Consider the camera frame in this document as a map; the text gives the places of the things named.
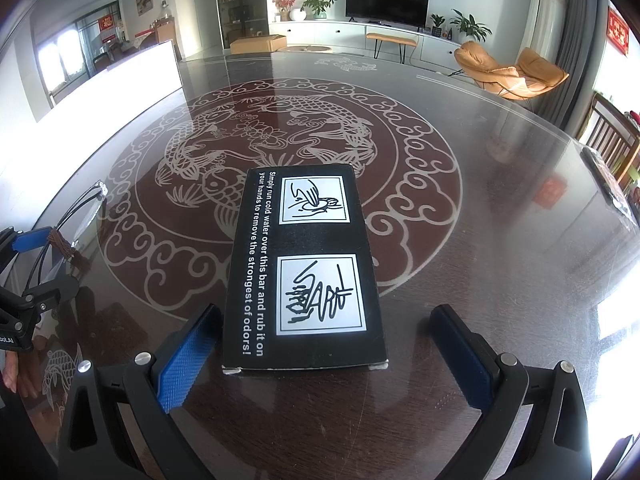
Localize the black instruction box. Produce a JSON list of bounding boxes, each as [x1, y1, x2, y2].
[[221, 164, 388, 375]]

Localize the green potted plant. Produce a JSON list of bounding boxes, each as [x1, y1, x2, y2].
[[302, 0, 336, 20]]

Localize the grey curtain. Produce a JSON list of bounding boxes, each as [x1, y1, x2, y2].
[[535, 0, 610, 136]]

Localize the red flower vase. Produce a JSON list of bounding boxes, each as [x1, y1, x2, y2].
[[272, 0, 296, 21]]

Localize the cardboard box on floor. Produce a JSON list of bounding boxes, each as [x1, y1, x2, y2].
[[230, 35, 288, 55]]

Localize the person left hand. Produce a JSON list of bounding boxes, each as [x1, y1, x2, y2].
[[2, 338, 46, 399]]

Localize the black flat television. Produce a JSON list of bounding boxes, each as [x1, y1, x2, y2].
[[345, 0, 428, 27]]

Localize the wooden dining table set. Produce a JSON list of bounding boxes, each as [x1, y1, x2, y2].
[[92, 15, 181, 73]]

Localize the white floor air conditioner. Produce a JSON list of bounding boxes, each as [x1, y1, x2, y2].
[[520, 0, 568, 63]]

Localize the green plants right of tv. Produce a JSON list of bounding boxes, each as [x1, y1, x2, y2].
[[430, 9, 492, 42]]

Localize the wooden chair at right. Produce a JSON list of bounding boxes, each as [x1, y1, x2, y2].
[[576, 92, 639, 183]]

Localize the white tv console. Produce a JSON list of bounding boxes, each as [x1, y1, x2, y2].
[[269, 20, 460, 72]]

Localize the wooden bench black legs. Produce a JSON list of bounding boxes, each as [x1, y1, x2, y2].
[[366, 32, 418, 64]]

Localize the orange lounge chair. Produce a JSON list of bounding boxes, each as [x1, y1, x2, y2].
[[454, 41, 570, 101]]

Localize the white storage box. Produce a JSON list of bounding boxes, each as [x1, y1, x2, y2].
[[37, 41, 182, 127]]

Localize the red wall decoration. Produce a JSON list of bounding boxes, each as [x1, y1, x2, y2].
[[606, 6, 630, 55]]

